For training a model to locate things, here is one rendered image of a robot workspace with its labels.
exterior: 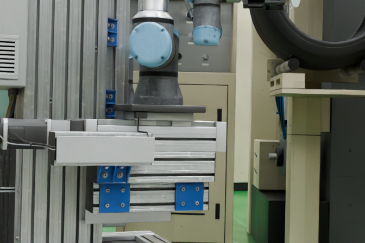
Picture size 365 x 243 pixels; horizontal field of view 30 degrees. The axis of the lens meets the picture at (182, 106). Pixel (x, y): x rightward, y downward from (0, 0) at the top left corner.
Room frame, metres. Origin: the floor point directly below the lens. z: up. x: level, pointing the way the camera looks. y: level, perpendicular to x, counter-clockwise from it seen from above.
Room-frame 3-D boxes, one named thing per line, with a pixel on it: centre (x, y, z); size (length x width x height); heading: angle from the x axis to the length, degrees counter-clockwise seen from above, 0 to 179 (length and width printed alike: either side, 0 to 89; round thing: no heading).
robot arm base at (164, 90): (2.04, 0.07, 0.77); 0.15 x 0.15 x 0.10
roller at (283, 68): (2.78, -0.42, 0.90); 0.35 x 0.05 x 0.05; 0
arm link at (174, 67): (2.03, 0.07, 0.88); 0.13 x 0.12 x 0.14; 174
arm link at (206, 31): (1.91, -0.06, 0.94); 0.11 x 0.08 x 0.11; 174
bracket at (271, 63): (2.96, -0.56, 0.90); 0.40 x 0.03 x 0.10; 90
